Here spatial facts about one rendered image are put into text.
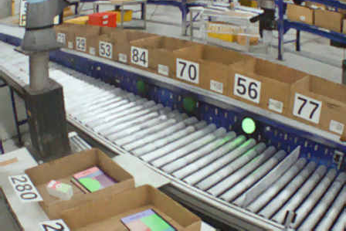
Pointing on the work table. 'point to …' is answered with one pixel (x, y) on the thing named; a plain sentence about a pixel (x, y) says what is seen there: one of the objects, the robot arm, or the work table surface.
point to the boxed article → (59, 190)
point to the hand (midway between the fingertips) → (263, 43)
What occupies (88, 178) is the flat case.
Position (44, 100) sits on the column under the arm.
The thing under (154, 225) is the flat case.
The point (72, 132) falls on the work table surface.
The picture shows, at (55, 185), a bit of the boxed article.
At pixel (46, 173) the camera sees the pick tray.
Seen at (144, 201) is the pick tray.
